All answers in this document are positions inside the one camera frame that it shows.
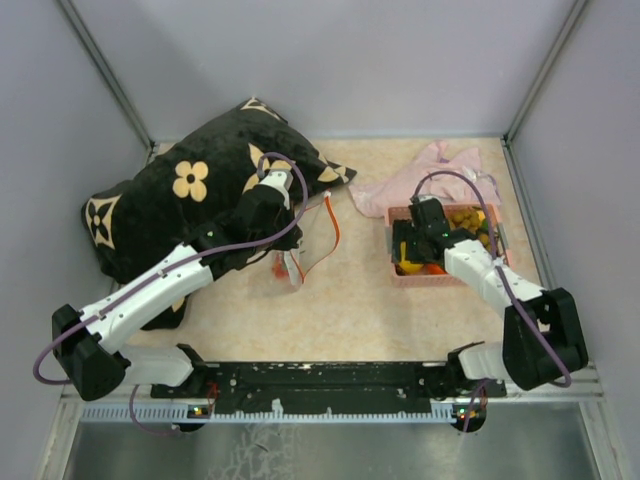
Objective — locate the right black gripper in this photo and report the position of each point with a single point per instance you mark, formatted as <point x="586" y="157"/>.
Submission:
<point x="404" y="231"/>

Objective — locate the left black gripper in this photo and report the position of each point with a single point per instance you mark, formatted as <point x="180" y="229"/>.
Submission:
<point x="288" y="241"/>

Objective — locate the yellow lemon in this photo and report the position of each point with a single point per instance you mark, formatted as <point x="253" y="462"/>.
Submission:
<point x="406" y="267"/>

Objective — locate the brown longan bunch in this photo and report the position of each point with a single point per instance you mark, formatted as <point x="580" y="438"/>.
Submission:
<point x="463" y="218"/>

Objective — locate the clear zip top bag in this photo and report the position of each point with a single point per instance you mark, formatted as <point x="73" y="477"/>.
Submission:
<point x="321" y="238"/>

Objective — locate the red strawberries with leaves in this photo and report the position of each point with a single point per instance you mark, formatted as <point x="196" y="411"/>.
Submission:
<point x="284" y="267"/>

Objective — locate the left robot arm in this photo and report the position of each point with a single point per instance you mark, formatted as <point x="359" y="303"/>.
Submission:
<point x="91" y="344"/>

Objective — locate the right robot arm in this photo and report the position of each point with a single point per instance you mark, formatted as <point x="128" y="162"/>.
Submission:
<point x="542" y="339"/>

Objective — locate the orange fruit lower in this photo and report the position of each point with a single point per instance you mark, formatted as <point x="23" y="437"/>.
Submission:
<point x="434" y="269"/>

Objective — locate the pink plastic basket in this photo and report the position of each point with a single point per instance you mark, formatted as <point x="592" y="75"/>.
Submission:
<point x="401" y="213"/>

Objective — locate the pink crumpled cloth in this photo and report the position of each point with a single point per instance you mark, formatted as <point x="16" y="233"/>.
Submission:
<point x="459" y="179"/>

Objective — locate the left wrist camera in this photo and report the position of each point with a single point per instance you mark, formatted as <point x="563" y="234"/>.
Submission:
<point x="279" y="180"/>

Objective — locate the aluminium frame post right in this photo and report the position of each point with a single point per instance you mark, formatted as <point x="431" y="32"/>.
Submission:
<point x="568" y="28"/>

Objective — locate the aluminium frame post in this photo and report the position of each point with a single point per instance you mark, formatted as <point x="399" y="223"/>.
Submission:
<point x="106" y="72"/>
<point x="568" y="28"/>

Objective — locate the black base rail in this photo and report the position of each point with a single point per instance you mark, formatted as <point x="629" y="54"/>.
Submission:
<point x="331" y="393"/>

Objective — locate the aluminium frame post left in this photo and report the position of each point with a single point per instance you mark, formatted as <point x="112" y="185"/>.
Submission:
<point x="106" y="72"/>

